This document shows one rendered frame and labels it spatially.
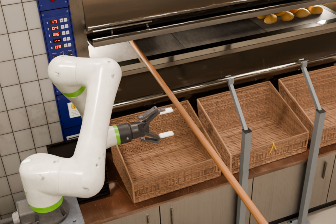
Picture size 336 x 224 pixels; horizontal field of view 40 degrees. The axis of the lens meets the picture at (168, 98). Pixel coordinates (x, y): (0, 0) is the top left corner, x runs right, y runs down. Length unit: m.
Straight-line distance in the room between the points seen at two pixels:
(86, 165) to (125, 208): 1.09
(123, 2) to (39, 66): 0.58
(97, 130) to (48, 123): 1.20
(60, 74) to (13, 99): 0.96
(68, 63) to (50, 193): 0.48
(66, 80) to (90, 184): 0.42
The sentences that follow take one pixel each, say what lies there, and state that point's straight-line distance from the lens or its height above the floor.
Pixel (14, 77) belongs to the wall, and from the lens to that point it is 2.65.
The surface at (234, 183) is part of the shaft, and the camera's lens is 1.87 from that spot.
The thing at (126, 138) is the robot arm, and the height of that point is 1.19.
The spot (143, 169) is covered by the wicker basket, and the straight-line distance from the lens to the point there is 2.87.
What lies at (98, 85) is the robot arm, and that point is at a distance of 1.70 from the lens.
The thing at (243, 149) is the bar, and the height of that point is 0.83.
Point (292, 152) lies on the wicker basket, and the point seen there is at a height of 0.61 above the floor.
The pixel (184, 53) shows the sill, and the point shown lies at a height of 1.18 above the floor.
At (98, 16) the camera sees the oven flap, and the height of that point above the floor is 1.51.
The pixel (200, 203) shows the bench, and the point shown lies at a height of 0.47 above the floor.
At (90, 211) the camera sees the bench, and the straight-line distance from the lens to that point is 2.68.
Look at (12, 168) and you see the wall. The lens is 2.97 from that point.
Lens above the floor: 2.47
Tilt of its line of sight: 32 degrees down
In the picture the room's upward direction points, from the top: 2 degrees counter-clockwise
